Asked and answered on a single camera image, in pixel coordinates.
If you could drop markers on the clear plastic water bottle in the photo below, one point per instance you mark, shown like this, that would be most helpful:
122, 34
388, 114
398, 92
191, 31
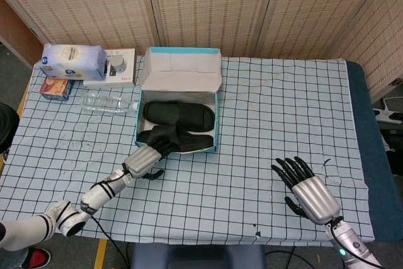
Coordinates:
104, 103

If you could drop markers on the white plastic chair base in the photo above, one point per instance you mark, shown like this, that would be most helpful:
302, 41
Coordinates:
385, 114

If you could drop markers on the blue orange packet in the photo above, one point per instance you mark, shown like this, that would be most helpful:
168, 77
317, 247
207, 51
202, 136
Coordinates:
53, 88

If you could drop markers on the black equipment case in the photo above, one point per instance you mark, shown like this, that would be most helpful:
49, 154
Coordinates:
395, 155

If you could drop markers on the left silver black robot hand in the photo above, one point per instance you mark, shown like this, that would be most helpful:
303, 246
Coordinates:
143, 160

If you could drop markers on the woven bamboo folding screen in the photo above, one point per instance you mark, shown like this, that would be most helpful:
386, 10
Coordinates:
204, 7

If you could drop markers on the flat white cardboard box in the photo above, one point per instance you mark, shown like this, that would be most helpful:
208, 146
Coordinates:
126, 73

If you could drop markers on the light blue checkered tablecloth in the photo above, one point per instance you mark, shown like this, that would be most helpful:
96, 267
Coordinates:
283, 124

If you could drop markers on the black round stool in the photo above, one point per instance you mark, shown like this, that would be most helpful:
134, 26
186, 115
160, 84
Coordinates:
7, 124

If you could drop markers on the dark blue padded table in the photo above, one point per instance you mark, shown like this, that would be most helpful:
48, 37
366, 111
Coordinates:
378, 187

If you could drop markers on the small grey jar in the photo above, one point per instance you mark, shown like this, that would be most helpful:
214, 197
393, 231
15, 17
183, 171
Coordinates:
117, 62

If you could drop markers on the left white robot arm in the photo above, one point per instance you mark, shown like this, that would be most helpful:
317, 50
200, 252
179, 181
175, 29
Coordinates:
94, 195

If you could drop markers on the dark blue chair seat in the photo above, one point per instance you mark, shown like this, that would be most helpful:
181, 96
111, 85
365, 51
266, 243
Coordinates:
195, 258

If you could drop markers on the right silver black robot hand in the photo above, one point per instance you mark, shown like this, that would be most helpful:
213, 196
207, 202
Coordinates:
315, 199

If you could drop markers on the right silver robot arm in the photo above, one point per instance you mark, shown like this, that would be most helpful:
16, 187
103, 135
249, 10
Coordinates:
352, 243

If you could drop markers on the blue white tissue pack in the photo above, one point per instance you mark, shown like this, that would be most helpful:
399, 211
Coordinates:
72, 61

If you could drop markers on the blue cardboard shoe box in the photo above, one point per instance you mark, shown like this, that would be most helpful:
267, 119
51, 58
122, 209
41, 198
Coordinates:
179, 77

